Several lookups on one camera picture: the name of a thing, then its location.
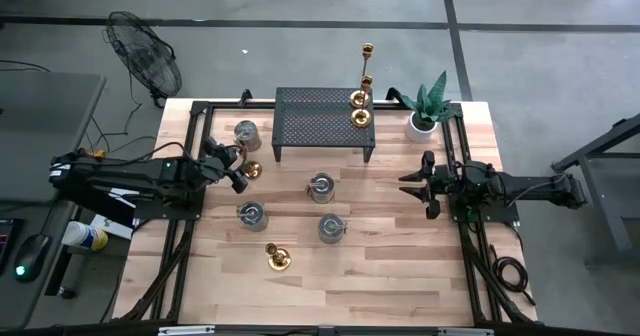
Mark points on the black table clamp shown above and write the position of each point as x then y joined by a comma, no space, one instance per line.
392,95
245,97

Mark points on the silver metal bracket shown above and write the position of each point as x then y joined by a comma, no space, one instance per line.
186,331
465,332

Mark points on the short gold candlestick holder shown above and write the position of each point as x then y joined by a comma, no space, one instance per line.
253,170

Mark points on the black floor fan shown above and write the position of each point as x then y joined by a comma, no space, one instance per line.
145,51

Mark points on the medium gold candlestick holder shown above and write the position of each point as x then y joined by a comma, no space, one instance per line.
361,119
279,261

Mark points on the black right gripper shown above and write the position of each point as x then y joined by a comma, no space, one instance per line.
442,186

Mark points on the black backlit keyboard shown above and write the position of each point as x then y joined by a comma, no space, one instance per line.
6,246

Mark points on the black computer mouse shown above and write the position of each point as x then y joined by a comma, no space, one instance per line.
31,256

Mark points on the black aluminium rig frame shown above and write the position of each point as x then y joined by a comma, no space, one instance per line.
197,126

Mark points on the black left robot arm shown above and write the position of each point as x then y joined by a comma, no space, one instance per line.
125,176

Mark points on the grey tabletop panel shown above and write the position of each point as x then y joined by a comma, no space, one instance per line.
45,126

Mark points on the grey desk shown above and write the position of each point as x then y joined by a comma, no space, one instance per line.
20,301

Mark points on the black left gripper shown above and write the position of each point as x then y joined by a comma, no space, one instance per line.
215,163

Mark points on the black desk post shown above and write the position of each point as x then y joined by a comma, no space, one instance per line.
70,276

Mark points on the silver lidded candle tin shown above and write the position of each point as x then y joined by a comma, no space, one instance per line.
330,228
247,136
321,188
252,217

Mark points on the white paper sheet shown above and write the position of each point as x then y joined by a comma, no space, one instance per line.
117,231

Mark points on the white disinfectant wipes canister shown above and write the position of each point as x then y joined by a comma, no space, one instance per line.
82,235

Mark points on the grey metal table stand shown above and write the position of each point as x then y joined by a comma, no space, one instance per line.
605,201

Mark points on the snake plant in white pot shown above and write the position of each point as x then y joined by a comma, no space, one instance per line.
420,131

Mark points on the black perforated metal shelf riser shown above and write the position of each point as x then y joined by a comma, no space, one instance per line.
310,126

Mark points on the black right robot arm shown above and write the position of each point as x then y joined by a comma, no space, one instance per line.
540,188

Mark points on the tall gold candlestick holder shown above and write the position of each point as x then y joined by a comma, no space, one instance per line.
358,99

